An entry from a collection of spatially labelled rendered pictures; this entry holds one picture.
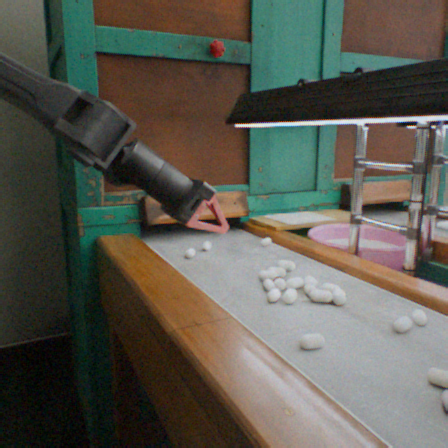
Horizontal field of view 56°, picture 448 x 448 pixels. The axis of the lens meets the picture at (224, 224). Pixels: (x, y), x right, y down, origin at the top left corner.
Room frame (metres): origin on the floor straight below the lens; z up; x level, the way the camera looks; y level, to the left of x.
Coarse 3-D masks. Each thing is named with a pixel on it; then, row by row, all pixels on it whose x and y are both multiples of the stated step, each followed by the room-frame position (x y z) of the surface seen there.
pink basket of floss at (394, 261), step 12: (312, 228) 1.11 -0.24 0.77; (324, 228) 1.14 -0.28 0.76; (336, 228) 1.16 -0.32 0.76; (372, 228) 1.14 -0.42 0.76; (312, 240) 1.03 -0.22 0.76; (324, 240) 1.13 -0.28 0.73; (384, 240) 1.11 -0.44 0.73; (396, 240) 1.08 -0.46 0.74; (360, 252) 0.92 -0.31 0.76; (372, 252) 0.91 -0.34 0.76; (384, 252) 0.91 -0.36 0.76; (396, 252) 0.92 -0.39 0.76; (384, 264) 0.92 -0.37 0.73; (396, 264) 0.93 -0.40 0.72
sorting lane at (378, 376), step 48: (144, 240) 1.09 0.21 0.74; (192, 240) 1.09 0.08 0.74; (240, 240) 1.09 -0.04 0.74; (240, 288) 0.73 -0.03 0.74; (288, 336) 0.55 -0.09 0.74; (336, 336) 0.55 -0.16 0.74; (384, 336) 0.55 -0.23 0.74; (432, 336) 0.55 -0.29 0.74; (336, 384) 0.43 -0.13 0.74; (384, 384) 0.43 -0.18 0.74; (432, 384) 0.43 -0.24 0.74; (384, 432) 0.35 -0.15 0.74; (432, 432) 0.35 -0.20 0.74
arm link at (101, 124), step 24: (0, 72) 0.59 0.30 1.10; (24, 72) 0.59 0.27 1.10; (0, 96) 0.61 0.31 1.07; (24, 96) 0.58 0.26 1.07; (48, 96) 0.58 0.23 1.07; (72, 96) 0.58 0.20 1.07; (48, 120) 0.57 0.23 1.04; (72, 120) 0.60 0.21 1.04; (96, 120) 0.57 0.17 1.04; (120, 120) 0.59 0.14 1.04; (96, 144) 0.56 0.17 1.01
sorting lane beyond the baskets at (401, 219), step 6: (372, 216) 1.43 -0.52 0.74; (378, 216) 1.43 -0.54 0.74; (384, 216) 1.43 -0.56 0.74; (390, 216) 1.43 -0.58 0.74; (396, 216) 1.43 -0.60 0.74; (402, 216) 1.43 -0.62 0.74; (390, 222) 1.33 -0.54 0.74; (396, 222) 1.33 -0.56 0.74; (402, 222) 1.33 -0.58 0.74; (438, 228) 1.24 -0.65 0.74; (438, 234) 1.16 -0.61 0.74; (444, 234) 1.16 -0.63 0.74
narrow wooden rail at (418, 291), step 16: (256, 224) 1.18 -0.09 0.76; (272, 240) 1.06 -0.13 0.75; (288, 240) 1.00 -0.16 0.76; (304, 240) 1.00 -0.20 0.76; (320, 256) 0.89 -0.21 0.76; (336, 256) 0.86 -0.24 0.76; (352, 256) 0.86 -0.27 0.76; (352, 272) 0.80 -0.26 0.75; (368, 272) 0.76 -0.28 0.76; (384, 272) 0.75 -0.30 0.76; (384, 288) 0.72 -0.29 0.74; (400, 288) 0.69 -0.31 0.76; (416, 288) 0.67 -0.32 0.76; (432, 288) 0.67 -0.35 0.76; (432, 304) 0.63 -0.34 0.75
